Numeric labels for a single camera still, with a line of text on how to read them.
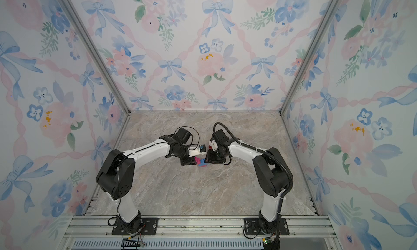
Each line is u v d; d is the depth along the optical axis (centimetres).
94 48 86
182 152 78
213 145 88
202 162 90
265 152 52
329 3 72
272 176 49
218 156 80
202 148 80
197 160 88
